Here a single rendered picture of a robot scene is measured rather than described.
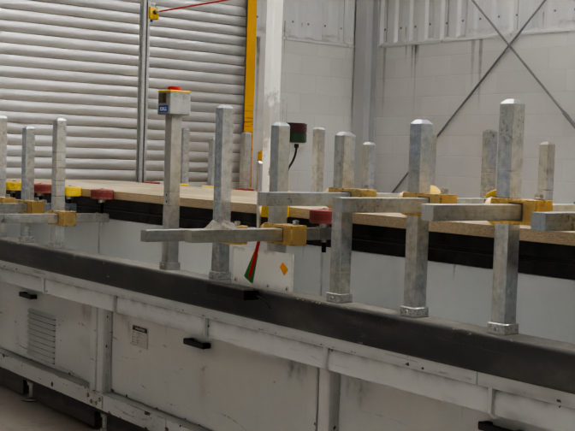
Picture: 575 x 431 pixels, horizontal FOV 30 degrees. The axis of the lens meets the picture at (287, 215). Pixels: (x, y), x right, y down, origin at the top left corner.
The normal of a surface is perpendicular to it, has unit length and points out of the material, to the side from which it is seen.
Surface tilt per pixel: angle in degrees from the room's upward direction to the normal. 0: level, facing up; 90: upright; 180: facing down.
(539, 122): 90
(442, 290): 90
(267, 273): 90
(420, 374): 90
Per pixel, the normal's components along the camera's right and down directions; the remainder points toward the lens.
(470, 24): -0.79, 0.00
